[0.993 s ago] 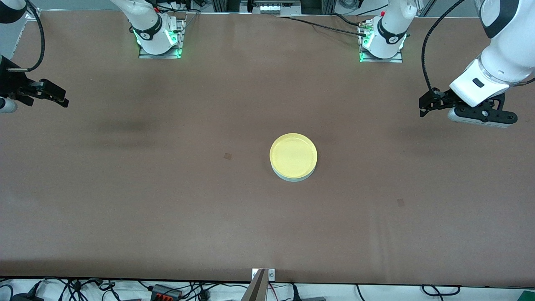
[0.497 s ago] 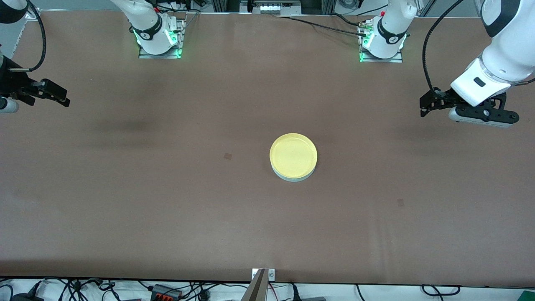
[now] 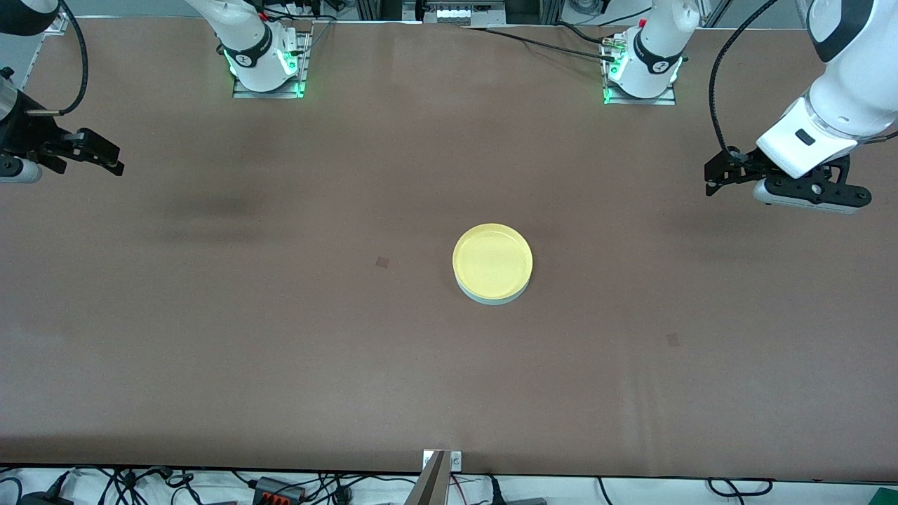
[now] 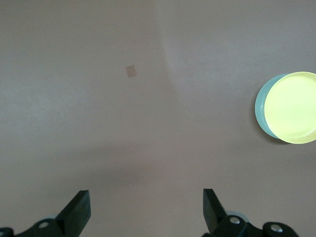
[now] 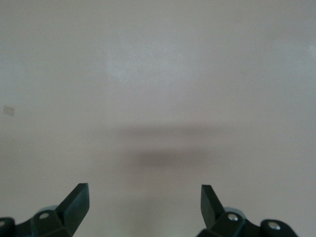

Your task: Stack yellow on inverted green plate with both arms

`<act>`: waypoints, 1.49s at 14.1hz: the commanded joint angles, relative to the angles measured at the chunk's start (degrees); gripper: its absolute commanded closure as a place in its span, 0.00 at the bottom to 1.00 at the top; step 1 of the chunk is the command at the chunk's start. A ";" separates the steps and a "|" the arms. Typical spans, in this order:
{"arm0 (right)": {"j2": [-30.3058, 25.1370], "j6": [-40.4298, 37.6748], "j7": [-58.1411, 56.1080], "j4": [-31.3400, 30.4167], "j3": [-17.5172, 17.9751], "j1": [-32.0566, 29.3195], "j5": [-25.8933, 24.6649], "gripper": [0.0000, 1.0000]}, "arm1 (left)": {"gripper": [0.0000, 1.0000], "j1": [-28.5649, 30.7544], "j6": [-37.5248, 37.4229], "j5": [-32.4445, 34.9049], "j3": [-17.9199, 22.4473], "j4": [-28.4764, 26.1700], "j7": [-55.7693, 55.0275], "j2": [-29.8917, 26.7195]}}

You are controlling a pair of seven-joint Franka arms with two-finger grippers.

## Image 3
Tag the grey camera post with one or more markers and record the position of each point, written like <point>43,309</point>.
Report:
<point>429,487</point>

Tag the pale green plate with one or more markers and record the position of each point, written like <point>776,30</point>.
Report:
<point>492,301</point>

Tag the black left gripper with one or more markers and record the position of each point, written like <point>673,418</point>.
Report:
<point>748,169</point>

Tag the black plug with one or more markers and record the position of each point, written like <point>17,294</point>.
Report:
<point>494,491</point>

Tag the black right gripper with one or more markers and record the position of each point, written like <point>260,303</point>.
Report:
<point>27,133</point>

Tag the white metal bracket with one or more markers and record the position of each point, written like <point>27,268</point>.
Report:
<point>456,461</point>

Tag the yellow plate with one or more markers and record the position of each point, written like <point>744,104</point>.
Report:
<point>491,259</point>

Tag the brown table cover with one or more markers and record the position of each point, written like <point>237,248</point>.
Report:
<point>280,351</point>

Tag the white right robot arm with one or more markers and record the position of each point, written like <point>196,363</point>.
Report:
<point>245,42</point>

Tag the grey connector device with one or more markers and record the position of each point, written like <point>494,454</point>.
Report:
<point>452,14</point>

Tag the black power strip red switches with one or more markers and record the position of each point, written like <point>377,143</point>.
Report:
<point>270,485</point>

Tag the aluminium frame profile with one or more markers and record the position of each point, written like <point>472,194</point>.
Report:
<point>365,8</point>
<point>552,10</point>
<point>715,12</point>

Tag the green block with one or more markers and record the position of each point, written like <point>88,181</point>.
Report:
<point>887,500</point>

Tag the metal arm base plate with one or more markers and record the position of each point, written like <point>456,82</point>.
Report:
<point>645,101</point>
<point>266,94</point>

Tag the aluminium corner profile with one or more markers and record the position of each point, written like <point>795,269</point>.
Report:
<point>59,27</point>

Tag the black power adapter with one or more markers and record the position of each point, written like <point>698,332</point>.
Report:
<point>42,499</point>

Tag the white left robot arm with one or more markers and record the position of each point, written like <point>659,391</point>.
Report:
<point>852,91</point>

